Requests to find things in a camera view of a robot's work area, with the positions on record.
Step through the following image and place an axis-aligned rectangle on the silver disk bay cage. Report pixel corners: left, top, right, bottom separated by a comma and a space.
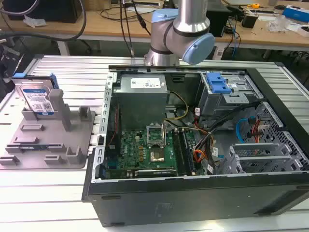
199, 72, 264, 116

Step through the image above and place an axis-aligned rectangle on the hard disk in blue carrier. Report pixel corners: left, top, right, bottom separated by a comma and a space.
12, 73, 60, 117

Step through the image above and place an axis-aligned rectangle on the CPU socket with open cover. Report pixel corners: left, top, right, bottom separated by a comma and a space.
146, 125, 166, 146

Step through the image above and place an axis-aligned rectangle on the grey power supply unit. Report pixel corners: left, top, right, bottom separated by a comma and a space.
112, 74, 170, 130

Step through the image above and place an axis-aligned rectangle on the green motherboard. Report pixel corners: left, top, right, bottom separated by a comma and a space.
103, 128, 201, 179

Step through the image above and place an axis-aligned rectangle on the CPU chip in socket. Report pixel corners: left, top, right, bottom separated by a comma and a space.
149, 149, 165, 162

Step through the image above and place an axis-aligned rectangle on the RAM stick in slot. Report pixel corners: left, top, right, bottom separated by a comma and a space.
171, 131, 189, 176

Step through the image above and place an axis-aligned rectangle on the black graphics card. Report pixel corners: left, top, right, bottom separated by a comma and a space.
134, 169, 178, 178

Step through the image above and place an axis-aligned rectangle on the blue drive bay latch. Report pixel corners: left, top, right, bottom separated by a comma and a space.
206, 72, 231, 94

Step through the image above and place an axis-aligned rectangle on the black open PC case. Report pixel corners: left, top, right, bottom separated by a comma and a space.
81, 64, 309, 228

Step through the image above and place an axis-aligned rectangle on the wooden desk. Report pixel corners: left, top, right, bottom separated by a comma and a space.
0, 4, 309, 48

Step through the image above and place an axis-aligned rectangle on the grey parts rack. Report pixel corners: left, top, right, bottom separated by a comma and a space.
0, 88, 96, 170

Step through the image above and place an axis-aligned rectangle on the black computer tower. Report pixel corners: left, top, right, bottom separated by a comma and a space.
205, 2, 230, 38

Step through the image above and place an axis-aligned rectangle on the black box on desk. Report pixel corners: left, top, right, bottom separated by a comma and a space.
241, 13, 258, 28

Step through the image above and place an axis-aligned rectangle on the crumpled clear plastic bag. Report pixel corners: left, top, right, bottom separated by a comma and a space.
266, 14, 292, 32

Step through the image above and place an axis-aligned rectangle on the black dark equipment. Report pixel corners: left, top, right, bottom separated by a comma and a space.
0, 36, 25, 102

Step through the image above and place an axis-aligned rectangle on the blue white box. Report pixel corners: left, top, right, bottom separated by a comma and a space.
282, 5, 309, 24

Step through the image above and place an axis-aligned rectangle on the yellow black power wire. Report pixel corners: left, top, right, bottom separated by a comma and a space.
163, 90, 189, 121

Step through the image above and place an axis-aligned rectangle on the orange wire bundle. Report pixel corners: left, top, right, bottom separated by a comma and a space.
193, 130, 218, 170

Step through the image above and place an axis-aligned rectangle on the blue SATA wire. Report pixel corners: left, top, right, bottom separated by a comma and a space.
236, 117, 256, 146

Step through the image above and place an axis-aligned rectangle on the black hanging cable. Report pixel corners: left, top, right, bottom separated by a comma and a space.
119, 0, 135, 58

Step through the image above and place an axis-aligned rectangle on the red SATA wire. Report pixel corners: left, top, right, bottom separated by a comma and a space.
251, 115, 264, 143

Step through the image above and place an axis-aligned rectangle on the silver expansion slot bracket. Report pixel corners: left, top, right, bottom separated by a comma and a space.
220, 143, 302, 174

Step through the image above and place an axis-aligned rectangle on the blue hanging cable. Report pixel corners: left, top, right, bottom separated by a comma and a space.
231, 18, 241, 58

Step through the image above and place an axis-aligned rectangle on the thick grey cable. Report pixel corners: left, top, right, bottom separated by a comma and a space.
0, 0, 87, 44

